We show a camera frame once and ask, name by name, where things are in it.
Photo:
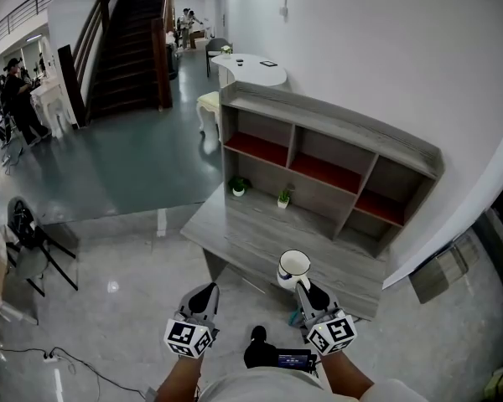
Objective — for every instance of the person's left forearm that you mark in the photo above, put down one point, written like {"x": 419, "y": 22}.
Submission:
{"x": 180, "y": 379}

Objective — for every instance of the person's right forearm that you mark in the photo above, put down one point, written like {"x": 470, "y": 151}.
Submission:
{"x": 343, "y": 375}

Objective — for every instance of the white ceramic mug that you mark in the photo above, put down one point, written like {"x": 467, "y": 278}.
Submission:
{"x": 292, "y": 268}

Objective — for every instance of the dark wooden staircase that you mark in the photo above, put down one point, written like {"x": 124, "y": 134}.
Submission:
{"x": 126, "y": 48}

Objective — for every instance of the white round table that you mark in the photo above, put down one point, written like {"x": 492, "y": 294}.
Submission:
{"x": 251, "y": 71}

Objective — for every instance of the small spiky potted plant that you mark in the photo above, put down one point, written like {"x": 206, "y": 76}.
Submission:
{"x": 284, "y": 197}

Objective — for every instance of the white vanity table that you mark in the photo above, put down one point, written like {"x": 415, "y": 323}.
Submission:
{"x": 50, "y": 99}

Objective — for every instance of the grey wooden desk with shelves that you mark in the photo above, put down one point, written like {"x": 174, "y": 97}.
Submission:
{"x": 318, "y": 140}

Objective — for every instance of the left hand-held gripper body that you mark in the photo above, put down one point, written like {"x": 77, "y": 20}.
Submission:
{"x": 186, "y": 335}

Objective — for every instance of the black trash bin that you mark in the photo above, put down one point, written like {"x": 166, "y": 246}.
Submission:
{"x": 171, "y": 63}

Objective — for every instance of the person's black shoe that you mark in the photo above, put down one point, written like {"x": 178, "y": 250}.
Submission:
{"x": 258, "y": 334}

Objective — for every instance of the black metal railing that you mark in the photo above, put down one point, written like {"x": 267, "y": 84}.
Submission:
{"x": 21, "y": 11}

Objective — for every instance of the small round-leaf potted plant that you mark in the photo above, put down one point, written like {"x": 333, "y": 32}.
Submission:
{"x": 238, "y": 184}

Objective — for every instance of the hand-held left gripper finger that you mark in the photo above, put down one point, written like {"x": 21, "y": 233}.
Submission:
{"x": 198, "y": 302}
{"x": 211, "y": 302}

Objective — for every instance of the white power strip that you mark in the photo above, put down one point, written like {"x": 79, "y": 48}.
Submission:
{"x": 51, "y": 356}

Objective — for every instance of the person's black trousers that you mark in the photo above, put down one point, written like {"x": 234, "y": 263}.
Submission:
{"x": 260, "y": 355}

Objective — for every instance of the black picture frame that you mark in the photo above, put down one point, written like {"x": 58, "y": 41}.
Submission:
{"x": 268, "y": 63}

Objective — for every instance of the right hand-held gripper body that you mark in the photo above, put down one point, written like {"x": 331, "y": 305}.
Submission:
{"x": 335, "y": 333}

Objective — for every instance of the white stool with cream cushion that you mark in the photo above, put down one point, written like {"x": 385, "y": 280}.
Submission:
{"x": 208, "y": 103}

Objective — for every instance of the black folding chair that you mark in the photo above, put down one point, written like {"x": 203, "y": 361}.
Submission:
{"x": 29, "y": 233}

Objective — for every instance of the small white flower pot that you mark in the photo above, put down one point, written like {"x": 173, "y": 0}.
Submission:
{"x": 226, "y": 50}

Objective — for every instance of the person's white shirt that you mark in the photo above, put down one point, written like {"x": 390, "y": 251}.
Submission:
{"x": 276, "y": 388}

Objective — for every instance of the black screen device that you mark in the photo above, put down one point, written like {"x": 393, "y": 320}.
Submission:
{"x": 295, "y": 358}

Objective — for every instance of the grey chair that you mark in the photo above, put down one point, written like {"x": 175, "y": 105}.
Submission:
{"x": 216, "y": 46}

